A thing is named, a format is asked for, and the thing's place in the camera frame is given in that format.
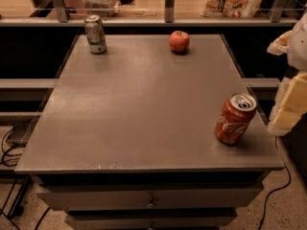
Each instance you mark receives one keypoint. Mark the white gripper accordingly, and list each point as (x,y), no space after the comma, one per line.
(297,48)

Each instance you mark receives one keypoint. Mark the red coke can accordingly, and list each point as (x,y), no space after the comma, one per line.
(237,112)

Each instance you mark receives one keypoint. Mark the green white 7up can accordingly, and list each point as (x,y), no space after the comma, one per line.
(94,30)

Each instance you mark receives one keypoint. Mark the printed snack bag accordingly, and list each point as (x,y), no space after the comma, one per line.
(231,8)

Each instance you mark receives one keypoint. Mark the red apple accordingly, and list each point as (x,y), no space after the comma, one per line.
(179,41)

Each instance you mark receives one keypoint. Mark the clear plastic container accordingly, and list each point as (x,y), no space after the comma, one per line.
(104,8)

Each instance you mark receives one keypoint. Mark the grey lower drawer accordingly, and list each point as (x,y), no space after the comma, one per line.
(139,222)

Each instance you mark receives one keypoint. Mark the grey drawer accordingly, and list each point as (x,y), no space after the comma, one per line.
(139,222)
(66,198)

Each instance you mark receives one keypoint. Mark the grey upper drawer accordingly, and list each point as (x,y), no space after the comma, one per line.
(66,198)

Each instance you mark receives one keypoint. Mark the grey metal rail frame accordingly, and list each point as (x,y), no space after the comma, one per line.
(145,13)

